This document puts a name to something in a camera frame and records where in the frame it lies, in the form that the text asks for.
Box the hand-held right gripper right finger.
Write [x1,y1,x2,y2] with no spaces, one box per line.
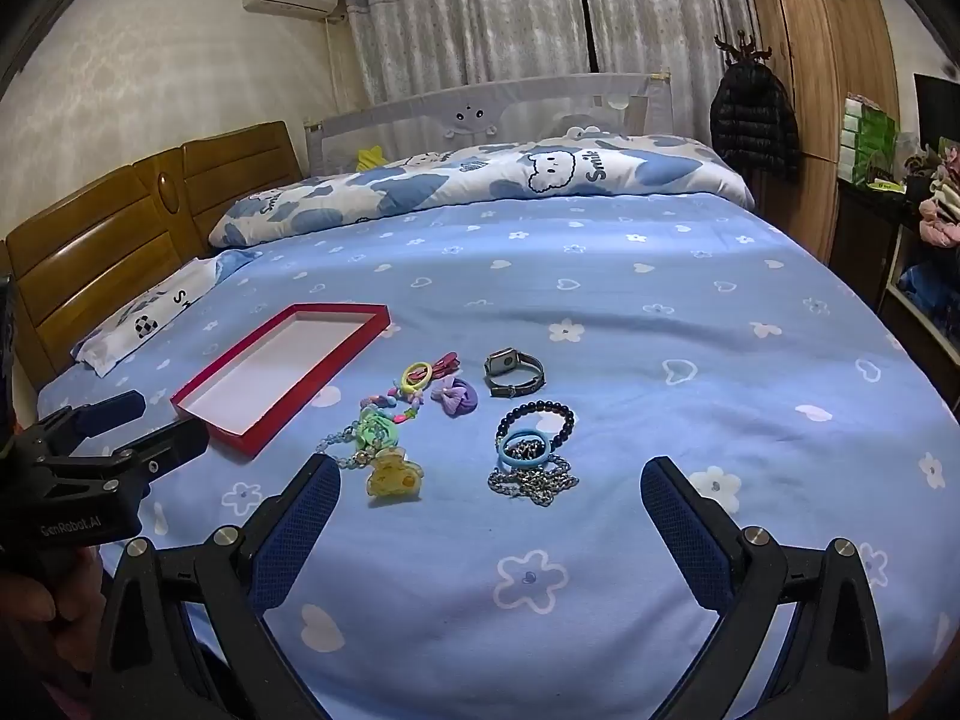
[639,456,890,720]

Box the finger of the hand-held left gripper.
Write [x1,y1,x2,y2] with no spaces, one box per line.
[37,390,147,440]
[54,416,211,497]

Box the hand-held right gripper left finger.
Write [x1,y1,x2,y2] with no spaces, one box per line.
[90,454,343,720]

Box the blue bead bracelet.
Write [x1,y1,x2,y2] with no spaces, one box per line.
[315,426,376,470]

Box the red shallow box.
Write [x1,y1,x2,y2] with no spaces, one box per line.
[171,303,392,458]

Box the silver chain necklace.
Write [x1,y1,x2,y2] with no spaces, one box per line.
[487,457,582,509]

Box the dark bead bracelet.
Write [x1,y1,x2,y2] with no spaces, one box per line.
[495,401,577,460]

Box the blue hair tie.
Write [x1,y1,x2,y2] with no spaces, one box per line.
[497,429,558,470]

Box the purple bow hair tie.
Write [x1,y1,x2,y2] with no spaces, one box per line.
[430,377,481,419]

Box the gold bangle bracelet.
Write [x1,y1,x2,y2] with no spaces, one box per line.
[484,349,545,398]

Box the person's left hand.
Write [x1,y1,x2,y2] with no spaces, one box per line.
[0,540,107,698]

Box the blue and white pillow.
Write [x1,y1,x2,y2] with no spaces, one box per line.
[71,251,263,380]

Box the wooden headboard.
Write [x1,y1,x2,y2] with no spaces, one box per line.
[0,120,305,391]

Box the blue flower-print bed sheet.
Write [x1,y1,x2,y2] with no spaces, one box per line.
[34,191,960,720]

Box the dark desk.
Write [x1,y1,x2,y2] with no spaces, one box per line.
[831,178,960,380]

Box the blue and white quilt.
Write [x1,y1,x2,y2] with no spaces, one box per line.
[206,131,757,250]

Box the pile of pink clothes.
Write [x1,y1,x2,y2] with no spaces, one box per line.
[904,142,960,250]

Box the black puffer jacket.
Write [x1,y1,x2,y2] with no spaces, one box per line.
[709,64,802,185]

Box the stack of green boxes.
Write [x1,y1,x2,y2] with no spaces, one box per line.
[838,94,899,185]

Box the dark coat rack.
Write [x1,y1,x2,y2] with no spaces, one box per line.
[712,30,775,70]

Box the black screen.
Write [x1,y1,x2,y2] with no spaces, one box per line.
[913,73,960,158]

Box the wooden wardrobe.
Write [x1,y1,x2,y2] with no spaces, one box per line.
[748,0,901,265]

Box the grey patterned curtain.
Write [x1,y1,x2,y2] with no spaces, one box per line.
[577,0,760,83]
[341,0,593,110]

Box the colourful bead bracelet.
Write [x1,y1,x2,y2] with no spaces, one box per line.
[363,385,425,422]

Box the grey bed guard rail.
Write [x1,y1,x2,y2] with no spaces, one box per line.
[304,73,672,167]

